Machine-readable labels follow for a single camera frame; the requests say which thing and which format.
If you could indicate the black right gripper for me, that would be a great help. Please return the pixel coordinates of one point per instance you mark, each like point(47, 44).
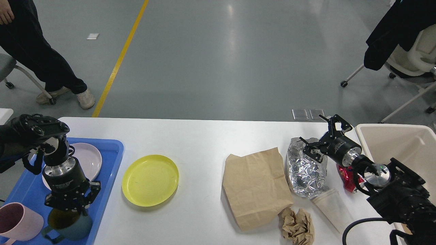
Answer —
point(341, 149)

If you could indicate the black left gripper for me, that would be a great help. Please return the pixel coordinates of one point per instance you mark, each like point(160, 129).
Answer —
point(70, 189)

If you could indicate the dark teal mug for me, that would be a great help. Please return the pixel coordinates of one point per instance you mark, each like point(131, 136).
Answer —
point(66, 225)

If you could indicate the yellow plate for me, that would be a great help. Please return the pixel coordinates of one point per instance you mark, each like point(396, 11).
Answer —
point(150, 180)

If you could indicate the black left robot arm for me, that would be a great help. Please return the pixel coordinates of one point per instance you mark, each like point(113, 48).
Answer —
point(41, 143)

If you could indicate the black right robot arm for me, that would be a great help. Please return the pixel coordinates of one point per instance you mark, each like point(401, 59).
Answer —
point(395, 191)

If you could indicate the silver floor socket plates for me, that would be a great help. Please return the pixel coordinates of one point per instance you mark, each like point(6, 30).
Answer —
point(303, 114)

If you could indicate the pink plate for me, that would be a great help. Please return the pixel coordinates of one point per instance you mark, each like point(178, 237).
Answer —
point(87, 155)

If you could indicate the red snack wrapper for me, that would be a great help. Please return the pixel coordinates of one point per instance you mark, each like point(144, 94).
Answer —
point(346, 175)

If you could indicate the blue plastic tray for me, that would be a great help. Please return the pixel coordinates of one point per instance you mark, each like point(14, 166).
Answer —
point(31, 192)

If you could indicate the crumpled aluminium foil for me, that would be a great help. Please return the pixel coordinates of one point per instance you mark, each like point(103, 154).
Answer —
point(305, 176)

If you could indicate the pink mug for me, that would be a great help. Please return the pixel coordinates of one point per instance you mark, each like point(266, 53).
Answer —
point(19, 223)

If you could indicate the white paper cup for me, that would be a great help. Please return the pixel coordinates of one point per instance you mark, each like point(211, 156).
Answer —
point(333, 207)

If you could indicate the brown paper bag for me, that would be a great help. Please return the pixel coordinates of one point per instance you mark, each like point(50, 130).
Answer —
point(256, 188)

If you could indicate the cream plastic bin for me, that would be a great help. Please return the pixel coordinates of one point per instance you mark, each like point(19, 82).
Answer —
point(412, 145)

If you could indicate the crumpled brown paper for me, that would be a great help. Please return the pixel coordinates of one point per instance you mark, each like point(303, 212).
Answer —
point(297, 226)

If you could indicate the white office chair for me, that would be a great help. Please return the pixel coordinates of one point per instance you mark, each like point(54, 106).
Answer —
point(418, 64)

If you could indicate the person in black trousers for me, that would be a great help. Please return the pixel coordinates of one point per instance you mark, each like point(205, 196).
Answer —
point(22, 38)

